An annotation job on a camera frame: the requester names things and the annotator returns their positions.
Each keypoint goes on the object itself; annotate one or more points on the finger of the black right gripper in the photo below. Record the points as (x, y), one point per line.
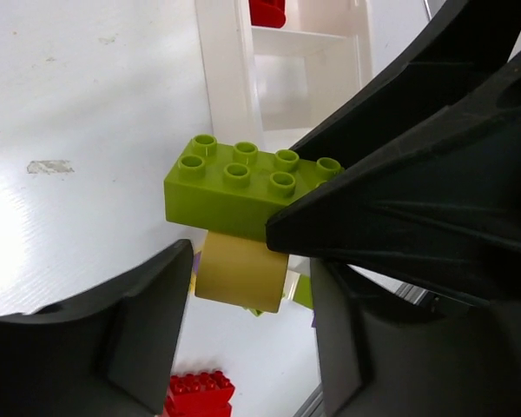
(460, 47)
(439, 206)

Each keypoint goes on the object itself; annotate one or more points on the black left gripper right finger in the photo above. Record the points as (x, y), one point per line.
(383, 356)

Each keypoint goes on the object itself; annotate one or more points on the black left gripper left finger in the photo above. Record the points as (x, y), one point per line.
(105, 352)

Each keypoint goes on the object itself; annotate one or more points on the purple curved lego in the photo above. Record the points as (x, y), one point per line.
(240, 272)

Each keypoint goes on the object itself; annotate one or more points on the lime green lego brick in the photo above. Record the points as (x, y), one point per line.
(235, 189)

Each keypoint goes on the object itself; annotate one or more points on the red curved lego brick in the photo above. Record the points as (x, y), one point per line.
(268, 13)

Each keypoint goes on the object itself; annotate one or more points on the small lime green lego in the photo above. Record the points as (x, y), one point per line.
(266, 295)

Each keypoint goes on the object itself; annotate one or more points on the red lego cluster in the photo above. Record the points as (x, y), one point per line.
(206, 394)

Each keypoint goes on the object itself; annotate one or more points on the white lego brick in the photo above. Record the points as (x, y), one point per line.
(297, 288)

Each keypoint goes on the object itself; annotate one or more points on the right white plastic container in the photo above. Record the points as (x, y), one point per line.
(272, 86)

